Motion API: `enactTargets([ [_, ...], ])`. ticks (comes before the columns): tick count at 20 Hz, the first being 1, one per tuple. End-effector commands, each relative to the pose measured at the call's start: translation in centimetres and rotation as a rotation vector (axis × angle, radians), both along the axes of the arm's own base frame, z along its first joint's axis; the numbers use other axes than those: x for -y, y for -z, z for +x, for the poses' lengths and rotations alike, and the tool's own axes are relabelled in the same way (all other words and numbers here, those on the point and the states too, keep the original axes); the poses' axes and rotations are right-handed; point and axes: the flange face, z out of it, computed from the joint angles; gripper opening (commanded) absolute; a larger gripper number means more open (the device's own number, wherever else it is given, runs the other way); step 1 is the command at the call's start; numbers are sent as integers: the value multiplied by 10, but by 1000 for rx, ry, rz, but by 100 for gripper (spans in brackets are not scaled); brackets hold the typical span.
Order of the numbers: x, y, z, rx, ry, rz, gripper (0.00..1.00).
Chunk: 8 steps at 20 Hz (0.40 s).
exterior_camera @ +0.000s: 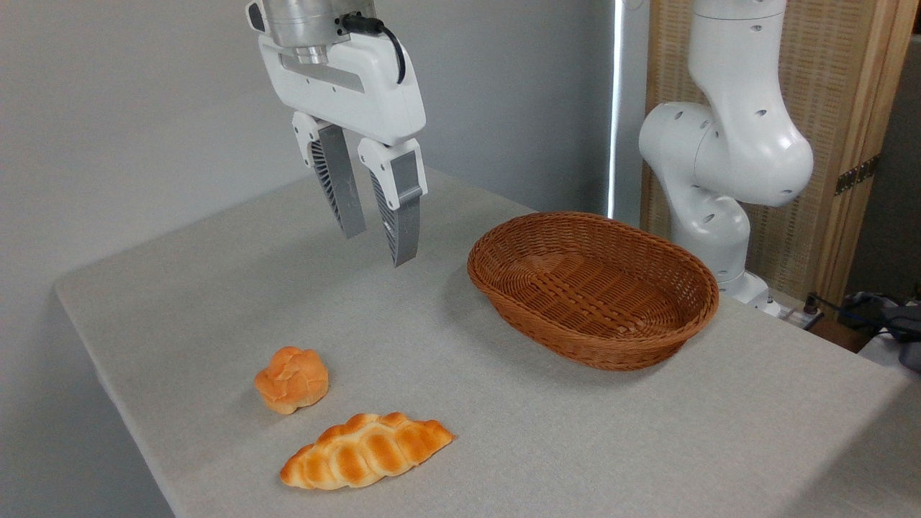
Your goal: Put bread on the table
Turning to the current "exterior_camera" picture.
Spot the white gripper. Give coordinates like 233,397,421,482
259,32,428,268

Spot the long braided bread loaf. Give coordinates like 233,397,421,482
280,412,455,491

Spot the round knotted bread roll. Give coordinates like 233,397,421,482
253,346,330,415

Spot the brown oval wicker basket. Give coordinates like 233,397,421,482
467,212,720,372

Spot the wooden woven folding screen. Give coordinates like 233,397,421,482
640,0,920,310

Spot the dark metal screen hinge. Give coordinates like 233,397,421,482
835,156,880,196

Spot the dark grey bundle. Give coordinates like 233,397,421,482
838,288,921,373

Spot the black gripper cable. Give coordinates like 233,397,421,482
340,13,407,85

